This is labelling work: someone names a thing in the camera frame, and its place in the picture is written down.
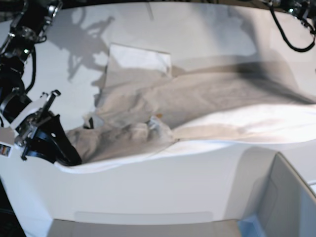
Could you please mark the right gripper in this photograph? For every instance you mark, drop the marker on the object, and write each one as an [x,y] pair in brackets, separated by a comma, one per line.
[27,127]

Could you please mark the white t-shirt with print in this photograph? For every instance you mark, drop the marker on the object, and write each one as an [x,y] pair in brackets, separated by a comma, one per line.
[145,113]

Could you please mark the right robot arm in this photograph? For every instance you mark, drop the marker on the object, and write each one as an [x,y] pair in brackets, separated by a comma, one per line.
[18,65]

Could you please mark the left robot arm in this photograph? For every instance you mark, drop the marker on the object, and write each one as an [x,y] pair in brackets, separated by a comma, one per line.
[293,25]

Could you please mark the grey cardboard box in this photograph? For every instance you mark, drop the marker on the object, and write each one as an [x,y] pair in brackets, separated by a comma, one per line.
[269,198]

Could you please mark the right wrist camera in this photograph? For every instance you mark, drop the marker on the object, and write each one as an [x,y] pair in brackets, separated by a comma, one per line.
[6,142]

